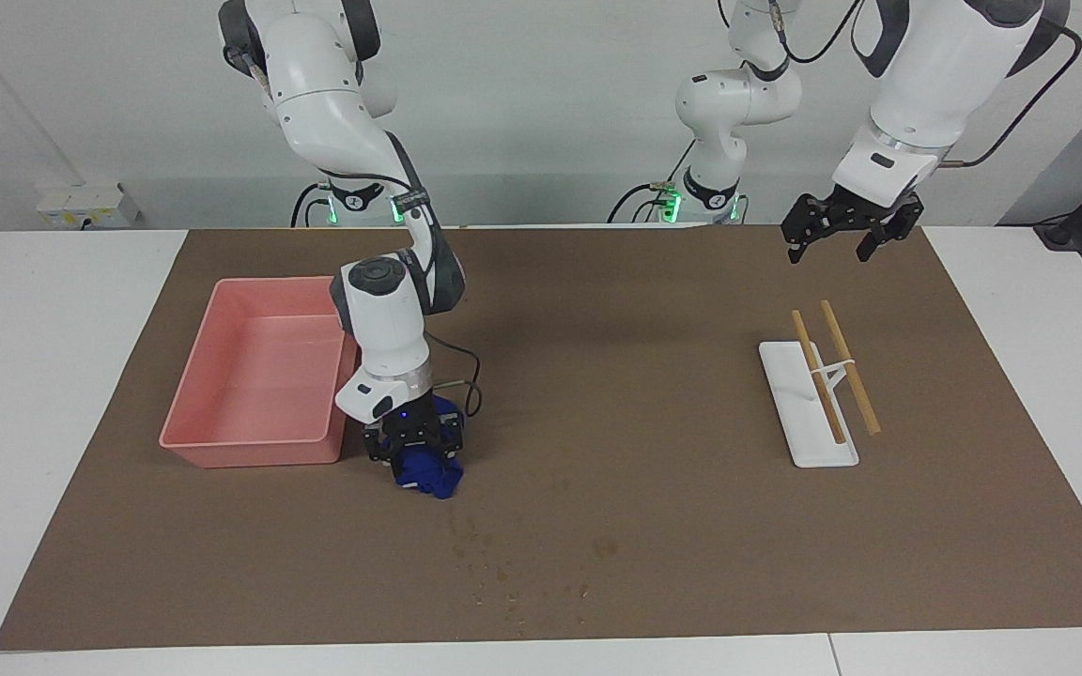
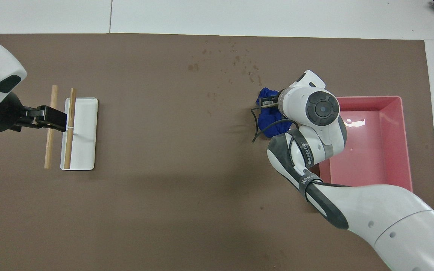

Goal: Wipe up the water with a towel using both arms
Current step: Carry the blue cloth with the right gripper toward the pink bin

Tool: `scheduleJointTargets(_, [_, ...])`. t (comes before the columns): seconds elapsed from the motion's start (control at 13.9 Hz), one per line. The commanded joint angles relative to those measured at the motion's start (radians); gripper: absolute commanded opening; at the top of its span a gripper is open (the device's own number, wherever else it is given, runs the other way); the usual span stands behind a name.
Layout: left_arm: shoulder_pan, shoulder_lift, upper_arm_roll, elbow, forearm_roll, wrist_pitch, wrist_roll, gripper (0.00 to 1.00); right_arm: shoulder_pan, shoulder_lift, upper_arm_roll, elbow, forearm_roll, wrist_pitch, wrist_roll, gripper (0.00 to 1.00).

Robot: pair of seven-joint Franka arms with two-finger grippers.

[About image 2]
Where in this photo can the wooden dowel stick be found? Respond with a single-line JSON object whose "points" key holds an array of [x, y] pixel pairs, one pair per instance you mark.
{"points": [[68, 150], [51, 150]]}

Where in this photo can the pink plastic bin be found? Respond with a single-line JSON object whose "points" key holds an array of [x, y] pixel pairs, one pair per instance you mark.
{"points": [[382, 150]]}

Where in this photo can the white rectangular tray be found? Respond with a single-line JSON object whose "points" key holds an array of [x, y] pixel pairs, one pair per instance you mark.
{"points": [[85, 143]]}

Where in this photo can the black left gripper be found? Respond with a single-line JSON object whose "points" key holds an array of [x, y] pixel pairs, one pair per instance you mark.
{"points": [[6, 116]]}

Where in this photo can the brown table mat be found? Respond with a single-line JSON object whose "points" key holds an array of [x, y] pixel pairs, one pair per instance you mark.
{"points": [[164, 188]]}

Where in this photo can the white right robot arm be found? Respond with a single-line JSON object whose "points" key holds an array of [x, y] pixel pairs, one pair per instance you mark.
{"points": [[371, 210]]}

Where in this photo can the blue towel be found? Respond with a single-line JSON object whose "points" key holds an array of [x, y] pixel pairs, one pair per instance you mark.
{"points": [[273, 126]]}

